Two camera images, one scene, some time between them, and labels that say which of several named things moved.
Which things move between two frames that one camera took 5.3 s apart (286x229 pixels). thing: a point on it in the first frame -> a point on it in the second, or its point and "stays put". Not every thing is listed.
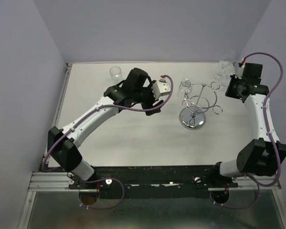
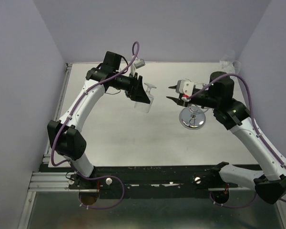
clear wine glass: (226, 59) stays put
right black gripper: (229, 92) -> (178, 101)
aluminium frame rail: (44, 180) stays put
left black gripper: (153, 98) -> (135, 90)
